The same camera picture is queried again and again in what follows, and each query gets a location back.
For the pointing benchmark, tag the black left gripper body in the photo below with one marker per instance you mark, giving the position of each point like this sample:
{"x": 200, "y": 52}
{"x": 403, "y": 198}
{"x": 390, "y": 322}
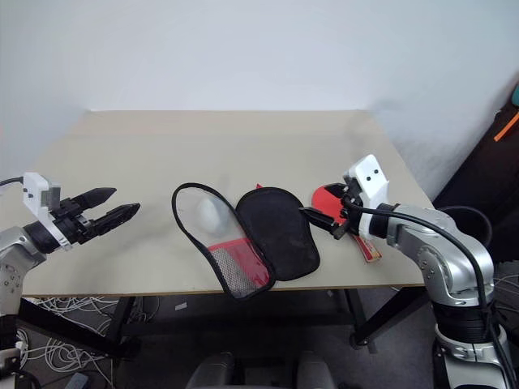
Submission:
{"x": 77, "y": 223}

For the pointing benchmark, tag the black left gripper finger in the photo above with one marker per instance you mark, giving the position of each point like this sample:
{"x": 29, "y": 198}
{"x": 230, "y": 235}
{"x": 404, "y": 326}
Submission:
{"x": 97, "y": 196}
{"x": 119, "y": 215}

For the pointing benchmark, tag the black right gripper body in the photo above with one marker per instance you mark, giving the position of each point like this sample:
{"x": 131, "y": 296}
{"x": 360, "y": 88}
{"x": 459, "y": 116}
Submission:
{"x": 349, "y": 221}

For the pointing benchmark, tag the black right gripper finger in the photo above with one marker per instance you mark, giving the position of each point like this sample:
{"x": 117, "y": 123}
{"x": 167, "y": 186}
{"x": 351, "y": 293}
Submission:
{"x": 336, "y": 190}
{"x": 320, "y": 219}

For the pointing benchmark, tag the red table tennis paddle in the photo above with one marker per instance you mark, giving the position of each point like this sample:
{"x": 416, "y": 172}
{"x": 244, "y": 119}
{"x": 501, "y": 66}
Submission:
{"x": 321, "y": 199}

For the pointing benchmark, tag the red and black fabric bag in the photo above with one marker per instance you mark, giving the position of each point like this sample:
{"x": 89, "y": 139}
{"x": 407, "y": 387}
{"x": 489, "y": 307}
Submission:
{"x": 280, "y": 235}

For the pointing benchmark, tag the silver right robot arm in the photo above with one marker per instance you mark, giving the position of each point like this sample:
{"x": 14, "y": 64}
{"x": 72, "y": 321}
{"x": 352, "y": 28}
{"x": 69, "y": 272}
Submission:
{"x": 450, "y": 259}

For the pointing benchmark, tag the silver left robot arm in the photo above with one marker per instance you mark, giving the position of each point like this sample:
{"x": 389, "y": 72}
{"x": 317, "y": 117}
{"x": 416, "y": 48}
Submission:
{"x": 16, "y": 247}

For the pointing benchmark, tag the dark cabinet with orange strip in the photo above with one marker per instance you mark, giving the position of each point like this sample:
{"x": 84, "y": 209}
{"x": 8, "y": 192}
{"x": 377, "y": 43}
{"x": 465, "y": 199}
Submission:
{"x": 478, "y": 178}

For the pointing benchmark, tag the small grey floor box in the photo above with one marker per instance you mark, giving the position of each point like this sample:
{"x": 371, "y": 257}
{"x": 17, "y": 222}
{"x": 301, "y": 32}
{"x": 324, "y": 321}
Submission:
{"x": 77, "y": 381}

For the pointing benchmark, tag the teal object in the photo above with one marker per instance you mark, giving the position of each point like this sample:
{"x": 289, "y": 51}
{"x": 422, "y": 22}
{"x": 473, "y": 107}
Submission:
{"x": 515, "y": 95}

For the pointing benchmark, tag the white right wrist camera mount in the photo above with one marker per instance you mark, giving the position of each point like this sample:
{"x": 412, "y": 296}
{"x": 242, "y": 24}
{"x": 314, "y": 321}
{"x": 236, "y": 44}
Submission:
{"x": 371, "y": 178}

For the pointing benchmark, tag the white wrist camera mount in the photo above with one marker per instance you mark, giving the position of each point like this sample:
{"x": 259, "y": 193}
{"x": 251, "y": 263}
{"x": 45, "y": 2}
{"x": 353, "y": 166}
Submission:
{"x": 371, "y": 178}
{"x": 34, "y": 190}

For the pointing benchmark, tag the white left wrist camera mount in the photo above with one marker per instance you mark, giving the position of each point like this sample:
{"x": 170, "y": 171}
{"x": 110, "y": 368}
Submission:
{"x": 34, "y": 190}

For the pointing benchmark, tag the black metal table frame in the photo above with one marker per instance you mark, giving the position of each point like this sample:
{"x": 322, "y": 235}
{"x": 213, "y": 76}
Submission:
{"x": 73, "y": 328}

